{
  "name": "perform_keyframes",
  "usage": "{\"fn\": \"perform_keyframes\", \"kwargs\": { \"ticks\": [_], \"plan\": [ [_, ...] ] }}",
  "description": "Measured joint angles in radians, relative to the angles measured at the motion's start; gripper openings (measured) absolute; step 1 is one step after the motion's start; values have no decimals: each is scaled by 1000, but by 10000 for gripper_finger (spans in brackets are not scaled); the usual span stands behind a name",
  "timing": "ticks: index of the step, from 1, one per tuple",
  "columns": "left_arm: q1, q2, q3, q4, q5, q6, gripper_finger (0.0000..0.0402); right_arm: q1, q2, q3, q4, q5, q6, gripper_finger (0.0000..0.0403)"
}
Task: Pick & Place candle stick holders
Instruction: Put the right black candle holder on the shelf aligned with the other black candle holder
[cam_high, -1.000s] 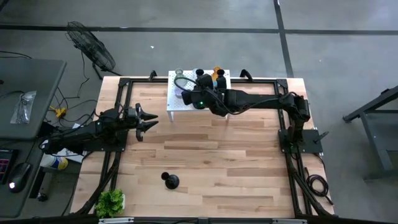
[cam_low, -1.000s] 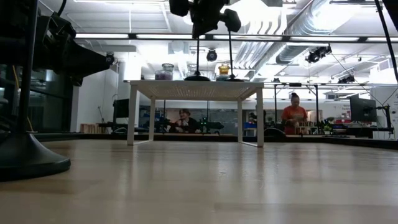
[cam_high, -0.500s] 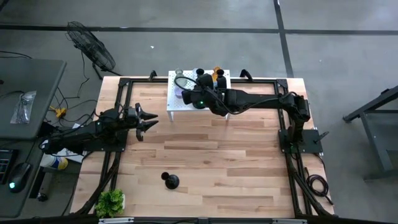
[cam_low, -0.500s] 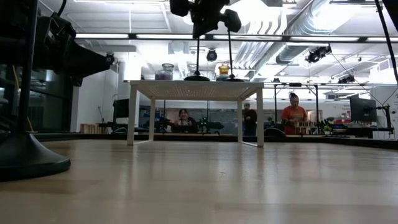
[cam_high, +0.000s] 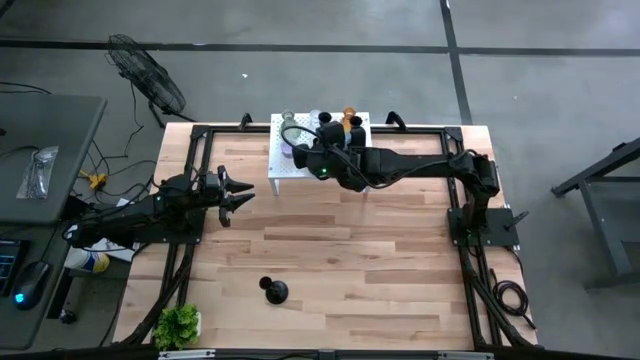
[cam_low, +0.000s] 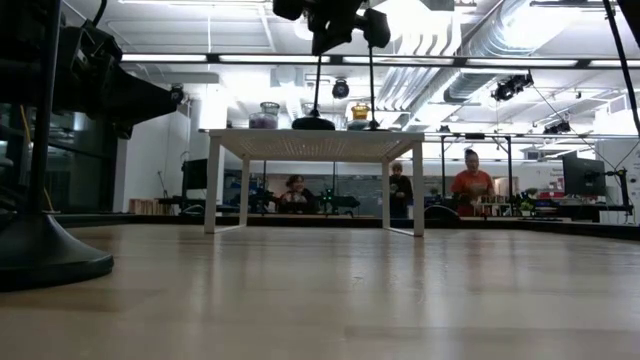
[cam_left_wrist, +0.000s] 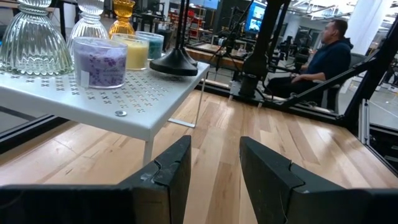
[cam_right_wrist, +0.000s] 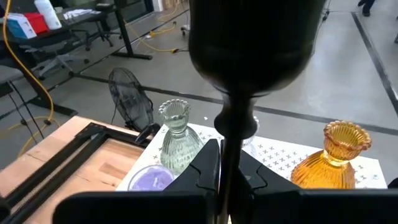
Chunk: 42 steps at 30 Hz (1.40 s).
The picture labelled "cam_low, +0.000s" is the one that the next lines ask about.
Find slim black candlestick holder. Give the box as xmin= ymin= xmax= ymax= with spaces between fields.
xmin=359 ymin=7 xmax=392 ymax=133

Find ceiling light strip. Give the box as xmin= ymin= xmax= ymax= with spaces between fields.
xmin=464 ymin=58 xmax=579 ymax=68
xmin=342 ymin=55 xmax=454 ymax=66
xmin=120 ymin=53 xmax=209 ymax=63
xmin=218 ymin=53 xmax=331 ymax=64

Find white perforated shelf riser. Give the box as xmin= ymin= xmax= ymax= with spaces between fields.
xmin=203 ymin=128 xmax=426 ymax=238

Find black computer monitor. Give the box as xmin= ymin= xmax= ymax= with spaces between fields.
xmin=180 ymin=158 xmax=209 ymax=191
xmin=562 ymin=152 xmax=607 ymax=197

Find silver ventilation duct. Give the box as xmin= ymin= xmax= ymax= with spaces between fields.
xmin=374 ymin=0 xmax=536 ymax=129

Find person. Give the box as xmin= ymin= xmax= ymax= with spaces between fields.
xmin=449 ymin=147 xmax=497 ymax=217
xmin=388 ymin=160 xmax=415 ymax=220
xmin=278 ymin=173 xmax=319 ymax=215

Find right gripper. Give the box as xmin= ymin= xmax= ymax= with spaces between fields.
xmin=272 ymin=0 xmax=364 ymax=57

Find black wide-base candlestick holder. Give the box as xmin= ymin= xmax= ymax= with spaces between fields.
xmin=0 ymin=0 xmax=115 ymax=294
xmin=291 ymin=53 xmax=337 ymax=132

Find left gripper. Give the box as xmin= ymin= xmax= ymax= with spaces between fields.
xmin=54 ymin=22 xmax=186 ymax=141

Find purple candle jar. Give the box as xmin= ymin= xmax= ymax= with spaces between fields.
xmin=248 ymin=112 xmax=279 ymax=131

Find black spotlight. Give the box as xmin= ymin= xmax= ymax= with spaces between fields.
xmin=490 ymin=72 xmax=535 ymax=103
xmin=543 ymin=119 xmax=574 ymax=136

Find wooden crate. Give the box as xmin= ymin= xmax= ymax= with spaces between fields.
xmin=128 ymin=198 xmax=166 ymax=216

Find black aluminium table frame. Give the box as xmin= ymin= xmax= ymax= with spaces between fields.
xmin=49 ymin=212 xmax=640 ymax=241

